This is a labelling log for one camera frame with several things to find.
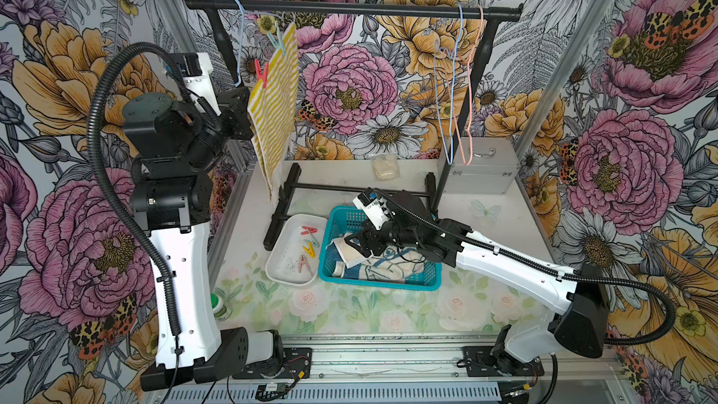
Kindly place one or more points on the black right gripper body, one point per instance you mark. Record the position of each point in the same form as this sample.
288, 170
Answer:
391, 235

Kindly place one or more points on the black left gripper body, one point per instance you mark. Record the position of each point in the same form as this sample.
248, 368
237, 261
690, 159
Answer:
233, 122

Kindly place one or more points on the yellow striped towel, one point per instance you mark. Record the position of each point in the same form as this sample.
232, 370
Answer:
272, 112

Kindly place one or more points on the red clothespin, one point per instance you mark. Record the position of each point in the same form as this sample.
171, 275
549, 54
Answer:
262, 72
308, 231

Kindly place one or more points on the teal plastic basket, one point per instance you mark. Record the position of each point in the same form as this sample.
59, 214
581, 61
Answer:
343, 221

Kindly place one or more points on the blue and beige towel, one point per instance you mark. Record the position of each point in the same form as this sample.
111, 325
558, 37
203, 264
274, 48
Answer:
397, 266

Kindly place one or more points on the pink wire hanger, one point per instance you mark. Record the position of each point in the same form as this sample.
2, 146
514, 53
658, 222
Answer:
471, 90

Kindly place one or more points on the mint clothespin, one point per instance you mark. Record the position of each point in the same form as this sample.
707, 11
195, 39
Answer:
315, 241

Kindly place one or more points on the black clothes rack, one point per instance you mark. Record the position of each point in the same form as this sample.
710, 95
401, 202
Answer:
494, 17

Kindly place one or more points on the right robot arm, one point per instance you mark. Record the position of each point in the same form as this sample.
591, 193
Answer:
577, 310

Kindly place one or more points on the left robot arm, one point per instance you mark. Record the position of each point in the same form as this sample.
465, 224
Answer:
178, 142

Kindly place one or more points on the clear plastic bag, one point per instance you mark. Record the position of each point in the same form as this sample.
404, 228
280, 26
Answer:
385, 167

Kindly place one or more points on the green clothespin on yellow towel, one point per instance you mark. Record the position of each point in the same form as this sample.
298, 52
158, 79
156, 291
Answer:
276, 40

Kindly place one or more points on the silver aluminium case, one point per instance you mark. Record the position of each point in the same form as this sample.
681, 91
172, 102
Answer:
482, 166

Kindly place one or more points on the white plastic tray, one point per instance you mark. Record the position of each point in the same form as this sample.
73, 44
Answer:
281, 267

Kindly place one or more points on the green capped white bottle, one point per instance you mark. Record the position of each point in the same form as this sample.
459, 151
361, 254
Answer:
220, 310

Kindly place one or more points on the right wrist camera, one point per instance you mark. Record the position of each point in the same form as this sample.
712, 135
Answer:
374, 206

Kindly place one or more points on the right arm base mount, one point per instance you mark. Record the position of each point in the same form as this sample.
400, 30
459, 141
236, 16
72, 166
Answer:
478, 361

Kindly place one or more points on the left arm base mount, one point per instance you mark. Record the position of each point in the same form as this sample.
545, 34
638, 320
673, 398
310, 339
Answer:
291, 364

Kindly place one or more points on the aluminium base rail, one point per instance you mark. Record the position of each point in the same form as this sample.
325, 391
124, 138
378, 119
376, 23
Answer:
412, 369

